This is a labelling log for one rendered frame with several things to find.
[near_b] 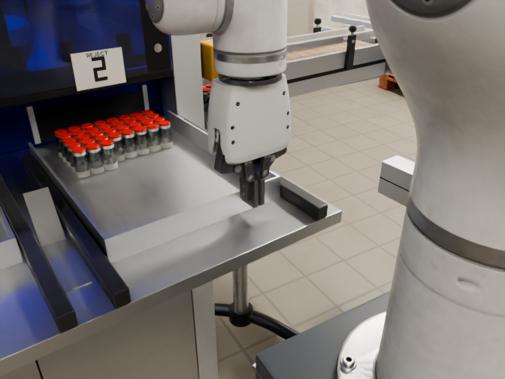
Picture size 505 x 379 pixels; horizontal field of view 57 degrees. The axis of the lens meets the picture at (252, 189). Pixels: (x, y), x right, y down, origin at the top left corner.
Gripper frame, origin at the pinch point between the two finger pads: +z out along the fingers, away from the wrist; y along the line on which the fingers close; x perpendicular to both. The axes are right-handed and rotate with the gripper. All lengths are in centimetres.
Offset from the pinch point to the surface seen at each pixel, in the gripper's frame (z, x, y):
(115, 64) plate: -11.2, -33.3, 4.2
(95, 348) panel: 48, -35, 17
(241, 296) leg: 70, -51, -31
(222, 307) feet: 78, -58, -28
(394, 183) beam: 42, -38, -85
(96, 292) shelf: 4.3, 2.3, 22.7
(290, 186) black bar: 2.1, -0.5, -7.1
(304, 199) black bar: 2.3, 3.3, -6.4
